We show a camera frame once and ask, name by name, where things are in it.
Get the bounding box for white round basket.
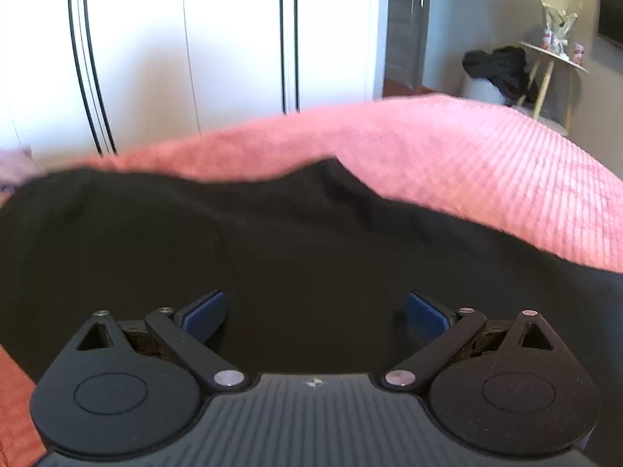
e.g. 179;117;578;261
460;75;512;106

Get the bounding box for wrapped flower bouquet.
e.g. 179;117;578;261
535;0;583;57

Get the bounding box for pink ribbed blanket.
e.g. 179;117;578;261
0;93;623;467

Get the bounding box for dark wooden door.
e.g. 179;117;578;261
384;0;433;97

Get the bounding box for wall-mounted television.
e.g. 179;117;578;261
597;0;623;50

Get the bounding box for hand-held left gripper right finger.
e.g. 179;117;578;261
381;292;560;391

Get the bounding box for white wardrobe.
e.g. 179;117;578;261
0;0;386;157

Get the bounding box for white round side table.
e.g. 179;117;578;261
513;41;591;138

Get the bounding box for black clothes heap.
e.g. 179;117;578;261
462;46;540;106

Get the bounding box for black pants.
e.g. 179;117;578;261
0;158;623;467

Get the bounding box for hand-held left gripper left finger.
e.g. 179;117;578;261
73;290;247;393

